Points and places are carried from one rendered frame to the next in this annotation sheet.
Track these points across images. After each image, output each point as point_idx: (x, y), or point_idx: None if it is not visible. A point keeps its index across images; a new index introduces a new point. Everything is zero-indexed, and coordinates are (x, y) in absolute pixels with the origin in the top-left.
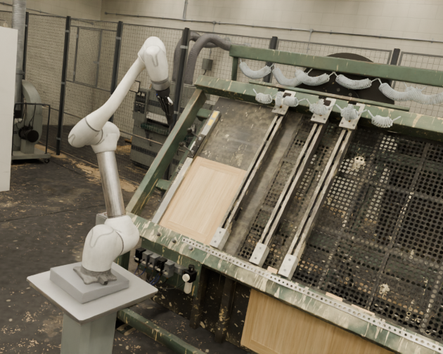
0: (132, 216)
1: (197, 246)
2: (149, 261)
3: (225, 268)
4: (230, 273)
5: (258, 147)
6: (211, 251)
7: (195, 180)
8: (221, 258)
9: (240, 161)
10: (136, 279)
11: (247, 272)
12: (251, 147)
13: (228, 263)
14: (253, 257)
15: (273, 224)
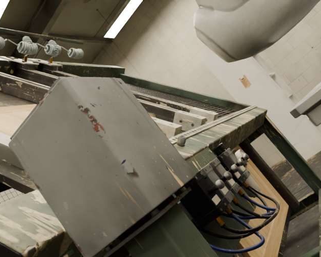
0: (28, 199)
1: (176, 139)
2: (222, 176)
3: (213, 134)
4: (220, 134)
5: (4, 96)
6: (187, 134)
7: (3, 127)
8: (197, 131)
9: (13, 105)
10: None
11: (215, 127)
12: None
13: (205, 132)
14: (196, 117)
15: (152, 103)
